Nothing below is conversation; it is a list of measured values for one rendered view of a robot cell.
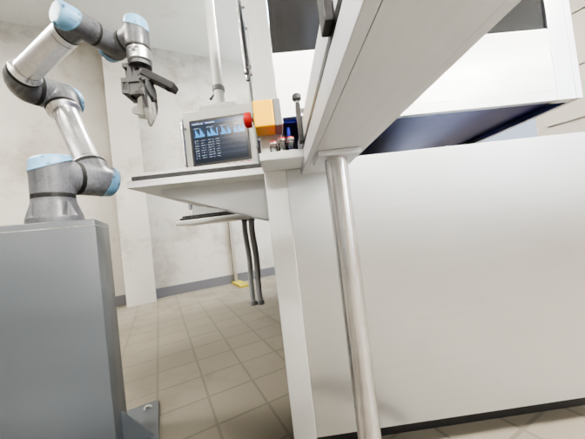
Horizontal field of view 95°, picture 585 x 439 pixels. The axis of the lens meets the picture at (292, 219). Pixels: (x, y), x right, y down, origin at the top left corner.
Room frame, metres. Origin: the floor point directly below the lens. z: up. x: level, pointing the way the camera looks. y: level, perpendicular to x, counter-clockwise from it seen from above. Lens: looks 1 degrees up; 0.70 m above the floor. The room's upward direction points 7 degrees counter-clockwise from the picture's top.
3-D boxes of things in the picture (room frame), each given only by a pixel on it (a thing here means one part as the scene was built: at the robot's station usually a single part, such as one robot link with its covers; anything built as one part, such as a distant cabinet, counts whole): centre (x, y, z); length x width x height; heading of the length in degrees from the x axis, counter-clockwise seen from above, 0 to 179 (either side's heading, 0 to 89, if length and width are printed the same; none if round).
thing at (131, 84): (0.89, 0.46, 1.24); 0.09 x 0.08 x 0.12; 92
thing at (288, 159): (0.71, -0.01, 0.87); 0.14 x 0.13 x 0.02; 92
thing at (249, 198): (0.88, 0.24, 0.79); 0.34 x 0.03 x 0.13; 92
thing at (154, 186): (1.13, 0.24, 0.87); 0.70 x 0.48 x 0.02; 2
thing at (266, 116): (0.72, 0.04, 0.99); 0.08 x 0.07 x 0.07; 92
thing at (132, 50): (0.88, 0.45, 1.32); 0.08 x 0.08 x 0.05
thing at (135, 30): (0.89, 0.45, 1.39); 0.09 x 0.08 x 0.11; 67
